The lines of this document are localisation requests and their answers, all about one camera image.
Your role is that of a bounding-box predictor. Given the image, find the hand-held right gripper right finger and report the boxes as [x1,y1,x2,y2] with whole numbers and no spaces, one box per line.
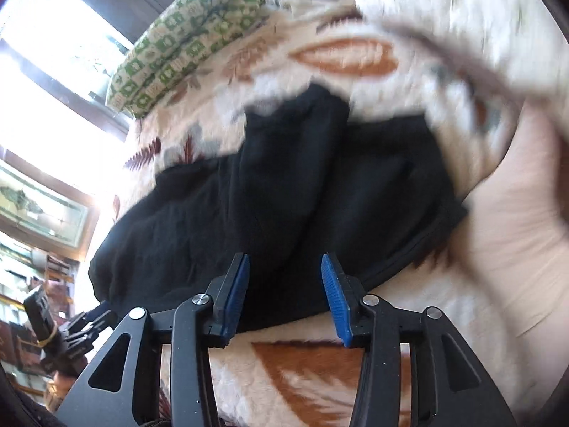
[321,253,519,427]

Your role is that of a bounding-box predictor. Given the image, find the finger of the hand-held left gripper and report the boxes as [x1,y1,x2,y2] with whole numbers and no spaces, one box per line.
[60,300,113,336]
[62,316,118,362]

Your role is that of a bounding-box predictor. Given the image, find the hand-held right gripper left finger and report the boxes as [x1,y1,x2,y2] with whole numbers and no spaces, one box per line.
[55,253,250,427]

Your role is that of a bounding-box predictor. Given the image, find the black pants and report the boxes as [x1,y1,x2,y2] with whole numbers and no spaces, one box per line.
[88,82,469,334]

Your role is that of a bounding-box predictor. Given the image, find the framed picture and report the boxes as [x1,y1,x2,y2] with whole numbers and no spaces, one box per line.
[0,160,92,250]

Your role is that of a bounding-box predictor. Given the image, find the pink bed sheet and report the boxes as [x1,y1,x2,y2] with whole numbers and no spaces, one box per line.
[460,98,569,336]

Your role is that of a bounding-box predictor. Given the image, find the leaf-print fleece blanket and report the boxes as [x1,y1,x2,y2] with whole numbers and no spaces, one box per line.
[111,0,532,427]

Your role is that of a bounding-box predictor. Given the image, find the green checked pillow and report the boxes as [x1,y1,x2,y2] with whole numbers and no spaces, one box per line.
[105,0,273,121]

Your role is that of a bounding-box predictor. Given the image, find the window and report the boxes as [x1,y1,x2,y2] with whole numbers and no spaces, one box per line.
[0,0,190,174]

